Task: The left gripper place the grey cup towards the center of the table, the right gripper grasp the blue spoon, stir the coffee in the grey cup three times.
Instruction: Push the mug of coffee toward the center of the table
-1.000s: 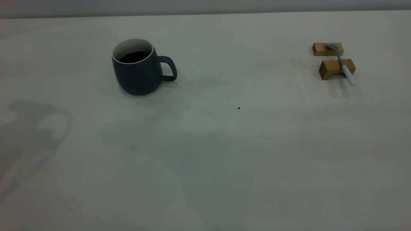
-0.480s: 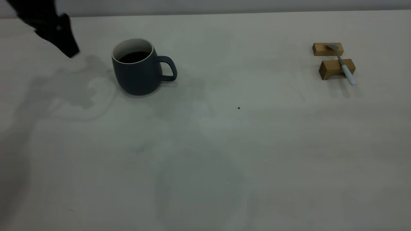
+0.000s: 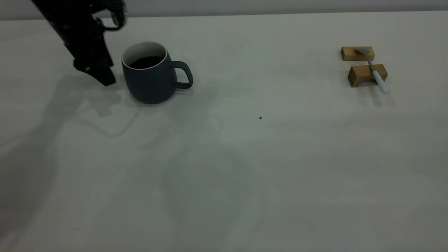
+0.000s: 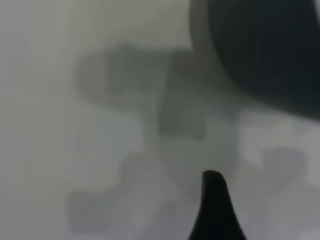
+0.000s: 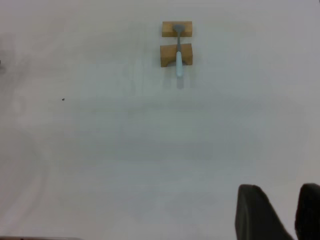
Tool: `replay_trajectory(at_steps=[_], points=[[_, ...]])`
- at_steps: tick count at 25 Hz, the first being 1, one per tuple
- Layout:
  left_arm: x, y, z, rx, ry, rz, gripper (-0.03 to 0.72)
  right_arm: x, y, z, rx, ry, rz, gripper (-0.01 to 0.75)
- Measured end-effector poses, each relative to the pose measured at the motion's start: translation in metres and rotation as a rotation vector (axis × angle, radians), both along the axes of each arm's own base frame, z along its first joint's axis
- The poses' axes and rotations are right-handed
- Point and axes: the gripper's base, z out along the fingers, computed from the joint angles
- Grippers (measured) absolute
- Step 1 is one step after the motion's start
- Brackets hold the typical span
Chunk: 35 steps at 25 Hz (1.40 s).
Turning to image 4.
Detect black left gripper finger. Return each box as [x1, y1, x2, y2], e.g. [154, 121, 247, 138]
[187, 170, 248, 240]

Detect dark grey mug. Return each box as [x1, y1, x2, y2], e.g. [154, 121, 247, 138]
[189, 0, 320, 119]

